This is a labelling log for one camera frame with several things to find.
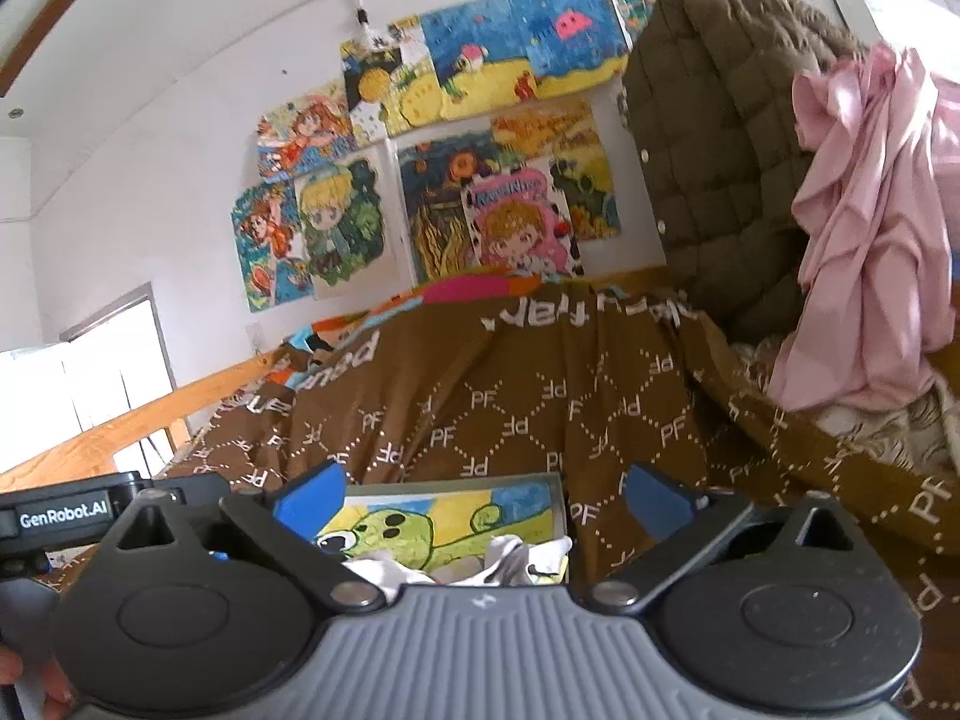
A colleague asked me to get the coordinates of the white grey sock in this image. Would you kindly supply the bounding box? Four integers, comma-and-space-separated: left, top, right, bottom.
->
345, 535, 573, 603

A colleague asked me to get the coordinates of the grey cardboard box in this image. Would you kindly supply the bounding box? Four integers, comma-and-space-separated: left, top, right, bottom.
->
314, 473, 568, 569

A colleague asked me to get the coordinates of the window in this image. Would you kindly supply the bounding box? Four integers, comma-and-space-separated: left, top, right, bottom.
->
2, 284, 176, 470

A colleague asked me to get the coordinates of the brown PF patterned blanket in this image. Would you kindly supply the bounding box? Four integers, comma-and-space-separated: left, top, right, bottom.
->
171, 275, 958, 718

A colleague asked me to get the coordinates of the anime girl orange hair poster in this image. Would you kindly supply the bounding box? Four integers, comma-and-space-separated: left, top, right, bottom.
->
231, 182, 313, 312

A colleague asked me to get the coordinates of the blond chibi character poster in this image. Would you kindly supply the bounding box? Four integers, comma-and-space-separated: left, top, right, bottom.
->
295, 153, 398, 299

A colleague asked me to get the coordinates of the starry night style painting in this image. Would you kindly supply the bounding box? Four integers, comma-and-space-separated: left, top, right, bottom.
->
397, 128, 500, 283

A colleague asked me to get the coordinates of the swimming girl poster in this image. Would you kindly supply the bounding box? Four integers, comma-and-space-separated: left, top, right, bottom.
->
257, 78, 356, 182

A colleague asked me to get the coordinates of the pink cloth garment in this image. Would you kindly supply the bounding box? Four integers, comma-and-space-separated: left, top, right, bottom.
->
768, 44, 958, 411

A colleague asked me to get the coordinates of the black yellow moon painting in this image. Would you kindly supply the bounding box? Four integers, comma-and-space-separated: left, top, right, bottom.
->
340, 16, 443, 148

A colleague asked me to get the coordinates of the olive quilted jacket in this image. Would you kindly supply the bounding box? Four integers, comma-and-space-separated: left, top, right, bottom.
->
623, 0, 866, 343

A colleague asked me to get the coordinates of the blue yellow beach painting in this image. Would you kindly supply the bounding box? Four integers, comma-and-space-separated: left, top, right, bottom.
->
420, 0, 628, 121

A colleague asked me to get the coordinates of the wooden bed rail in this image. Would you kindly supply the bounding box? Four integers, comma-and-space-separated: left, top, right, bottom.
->
2, 349, 280, 494

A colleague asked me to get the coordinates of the pink frame chibi poster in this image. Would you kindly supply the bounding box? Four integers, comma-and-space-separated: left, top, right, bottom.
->
462, 158, 584, 277

